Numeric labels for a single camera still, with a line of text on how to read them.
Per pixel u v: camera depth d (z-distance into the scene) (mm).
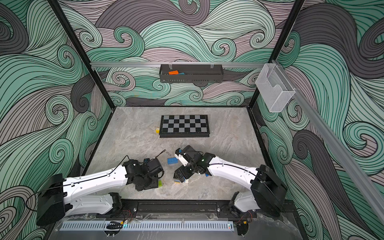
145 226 697
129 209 722
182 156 653
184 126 1037
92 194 472
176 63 941
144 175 566
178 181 808
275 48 861
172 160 899
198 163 607
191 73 950
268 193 406
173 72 925
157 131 1031
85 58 905
